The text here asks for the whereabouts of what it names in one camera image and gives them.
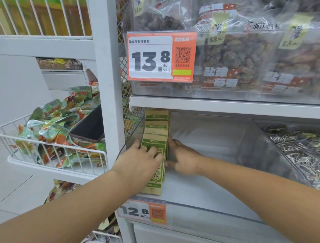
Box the person's right hand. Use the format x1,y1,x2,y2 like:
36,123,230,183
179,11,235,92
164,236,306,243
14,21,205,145
165,135,205,176

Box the person's left hand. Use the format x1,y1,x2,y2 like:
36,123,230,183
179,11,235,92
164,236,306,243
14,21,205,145
110,139,164,197

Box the green snack packet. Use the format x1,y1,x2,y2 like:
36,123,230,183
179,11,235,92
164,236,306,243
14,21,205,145
140,141,167,196

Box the row of green packets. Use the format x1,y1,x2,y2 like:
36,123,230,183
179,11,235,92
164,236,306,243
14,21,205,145
140,109,170,196

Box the white store shelf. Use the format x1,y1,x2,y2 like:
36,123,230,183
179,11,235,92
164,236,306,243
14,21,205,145
87,0,320,243

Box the sunflower seed packets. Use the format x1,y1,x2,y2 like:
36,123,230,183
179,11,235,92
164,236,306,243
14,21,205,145
261,124,320,190

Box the person's right forearm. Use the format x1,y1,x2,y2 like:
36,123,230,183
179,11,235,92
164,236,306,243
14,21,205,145
197,156,320,243

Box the person's left forearm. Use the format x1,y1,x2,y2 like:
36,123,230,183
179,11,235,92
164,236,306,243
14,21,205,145
0,170,135,243

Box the empty clear plastic bin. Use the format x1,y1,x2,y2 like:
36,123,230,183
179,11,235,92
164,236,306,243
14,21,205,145
116,107,312,243

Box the orange white price tag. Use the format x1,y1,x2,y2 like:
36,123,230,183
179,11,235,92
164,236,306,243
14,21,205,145
126,31,198,83
117,198,167,225

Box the black smartphone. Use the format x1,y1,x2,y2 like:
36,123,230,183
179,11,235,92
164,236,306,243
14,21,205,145
69,104,105,144

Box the pile of brown snack bags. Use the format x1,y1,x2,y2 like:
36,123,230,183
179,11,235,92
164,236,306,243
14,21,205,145
44,180,120,243

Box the pile of green snack bags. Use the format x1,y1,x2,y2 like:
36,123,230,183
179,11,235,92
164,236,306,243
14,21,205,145
15,86,108,168

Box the clear bin of nut bags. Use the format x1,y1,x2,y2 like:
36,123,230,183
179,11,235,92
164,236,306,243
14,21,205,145
130,0,320,94

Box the row of yellow brown boxes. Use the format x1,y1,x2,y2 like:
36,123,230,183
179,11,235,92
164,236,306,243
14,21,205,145
36,57,83,70

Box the white wire end rack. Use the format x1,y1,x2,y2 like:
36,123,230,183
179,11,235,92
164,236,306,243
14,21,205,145
0,0,125,243

